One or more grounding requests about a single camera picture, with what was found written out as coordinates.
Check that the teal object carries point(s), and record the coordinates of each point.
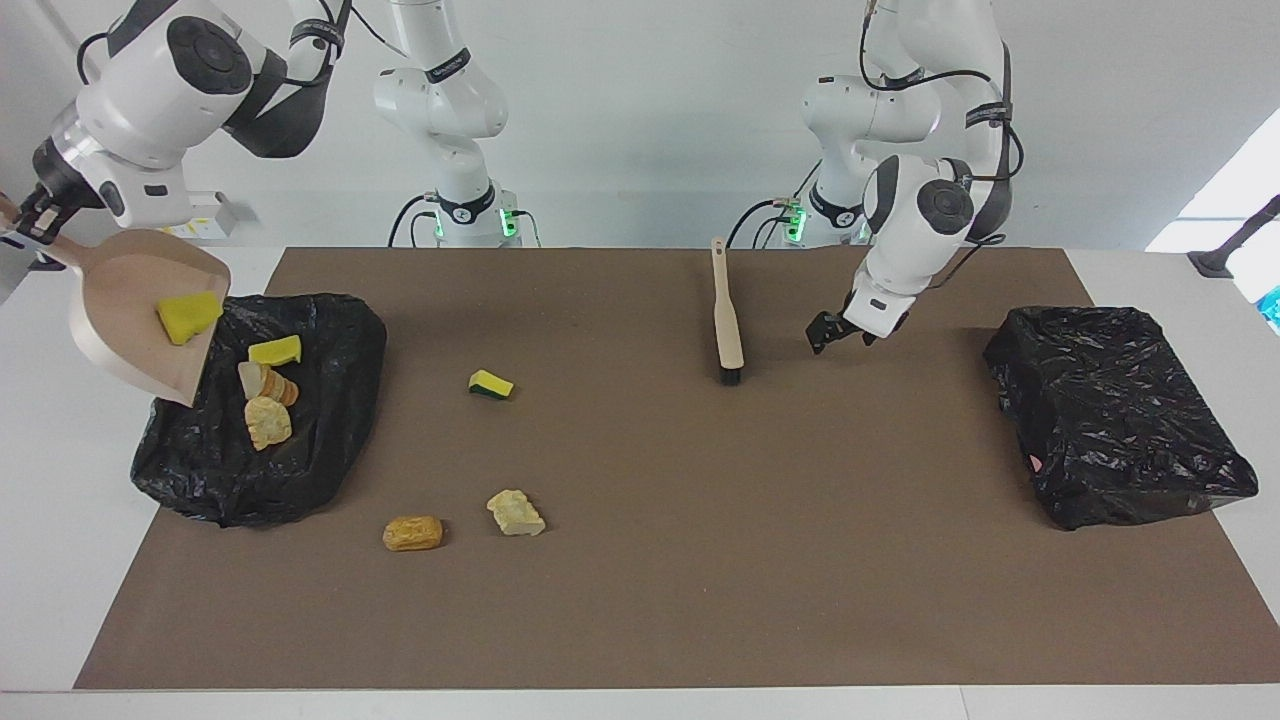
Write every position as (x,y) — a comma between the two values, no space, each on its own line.
(1272,308)

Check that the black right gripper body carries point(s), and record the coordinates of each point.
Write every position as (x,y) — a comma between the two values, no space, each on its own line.
(65,175)

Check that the brown table mat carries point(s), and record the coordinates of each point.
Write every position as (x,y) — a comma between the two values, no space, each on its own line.
(600,620)

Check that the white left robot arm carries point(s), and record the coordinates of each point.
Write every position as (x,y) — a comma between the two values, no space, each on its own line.
(920,220)

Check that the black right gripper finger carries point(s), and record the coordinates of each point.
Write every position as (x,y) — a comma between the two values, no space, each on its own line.
(19,217)
(47,225)

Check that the yellow sponge wedge piece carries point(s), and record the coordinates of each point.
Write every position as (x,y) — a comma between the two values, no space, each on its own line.
(190,318)

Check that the orange striped bread roll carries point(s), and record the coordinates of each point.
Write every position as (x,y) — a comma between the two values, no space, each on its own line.
(272,385)

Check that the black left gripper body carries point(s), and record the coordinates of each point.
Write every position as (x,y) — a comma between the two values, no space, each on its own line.
(846,312)

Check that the pale round bread piece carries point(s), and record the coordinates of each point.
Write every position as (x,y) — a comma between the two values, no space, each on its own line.
(268,423)

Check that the black stand clamp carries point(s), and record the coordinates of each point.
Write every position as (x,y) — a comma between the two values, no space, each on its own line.
(1230,250)
(45,265)

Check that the yellow sponge green backing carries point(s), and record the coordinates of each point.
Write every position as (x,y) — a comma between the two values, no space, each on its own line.
(490,383)

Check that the black bag-lined bin pink spot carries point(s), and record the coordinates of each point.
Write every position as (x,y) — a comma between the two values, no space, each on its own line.
(1110,420)

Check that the brown bread nugget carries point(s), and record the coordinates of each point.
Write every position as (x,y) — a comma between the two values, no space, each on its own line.
(412,533)

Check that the black bag-lined trash bin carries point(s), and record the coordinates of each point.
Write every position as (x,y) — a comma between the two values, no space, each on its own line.
(320,440)

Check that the beige brush black bristles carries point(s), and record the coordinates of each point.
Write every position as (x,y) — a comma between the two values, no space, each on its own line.
(728,320)

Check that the beige plastic dustpan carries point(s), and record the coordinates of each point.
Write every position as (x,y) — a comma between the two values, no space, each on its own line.
(130,300)

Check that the white wall socket box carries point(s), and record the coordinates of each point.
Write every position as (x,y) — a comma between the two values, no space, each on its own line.
(215,215)

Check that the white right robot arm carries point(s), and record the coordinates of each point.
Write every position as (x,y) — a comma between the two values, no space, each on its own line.
(160,90)

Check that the notched yellow sponge piece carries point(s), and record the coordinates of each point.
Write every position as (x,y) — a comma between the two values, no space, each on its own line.
(275,351)

